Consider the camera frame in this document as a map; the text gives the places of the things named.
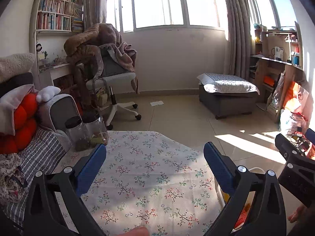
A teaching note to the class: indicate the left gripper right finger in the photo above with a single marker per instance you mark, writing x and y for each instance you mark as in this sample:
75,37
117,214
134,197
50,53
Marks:
266,214

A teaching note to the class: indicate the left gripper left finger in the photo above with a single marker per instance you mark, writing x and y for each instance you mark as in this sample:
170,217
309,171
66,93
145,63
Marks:
43,215

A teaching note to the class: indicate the person's right hand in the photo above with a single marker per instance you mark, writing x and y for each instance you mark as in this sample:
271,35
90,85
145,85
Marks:
295,216

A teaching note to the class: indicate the person's left hand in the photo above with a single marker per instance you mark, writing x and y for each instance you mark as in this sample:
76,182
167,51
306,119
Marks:
138,231

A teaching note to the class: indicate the orange white shopping bags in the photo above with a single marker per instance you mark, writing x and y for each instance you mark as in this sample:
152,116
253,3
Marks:
292,116

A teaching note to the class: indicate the grey striped blanket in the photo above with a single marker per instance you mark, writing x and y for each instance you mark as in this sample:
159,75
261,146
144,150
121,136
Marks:
43,153

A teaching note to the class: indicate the red cushion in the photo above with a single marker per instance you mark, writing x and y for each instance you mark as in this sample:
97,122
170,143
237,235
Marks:
19,126

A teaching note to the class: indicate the grey ottoman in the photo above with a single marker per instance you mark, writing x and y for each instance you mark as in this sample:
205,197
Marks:
222,105

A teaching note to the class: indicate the floral tablecloth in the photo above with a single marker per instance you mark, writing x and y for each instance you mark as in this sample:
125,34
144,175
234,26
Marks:
150,180

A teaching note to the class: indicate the white quilted cushion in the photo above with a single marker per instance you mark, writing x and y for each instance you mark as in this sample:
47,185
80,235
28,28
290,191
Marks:
226,84

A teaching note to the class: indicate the wooden shelf desk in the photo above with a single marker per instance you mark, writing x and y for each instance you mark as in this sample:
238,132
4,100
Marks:
278,58

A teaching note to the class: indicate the grey curtain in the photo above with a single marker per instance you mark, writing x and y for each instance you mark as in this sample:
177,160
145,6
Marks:
237,49

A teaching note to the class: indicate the white paper on floor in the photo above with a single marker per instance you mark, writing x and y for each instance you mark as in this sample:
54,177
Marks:
155,103

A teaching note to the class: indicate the white office chair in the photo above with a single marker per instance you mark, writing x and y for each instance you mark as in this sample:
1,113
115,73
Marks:
110,83

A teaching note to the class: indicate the white bookshelf with books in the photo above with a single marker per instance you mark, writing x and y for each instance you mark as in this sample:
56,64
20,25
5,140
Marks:
51,23

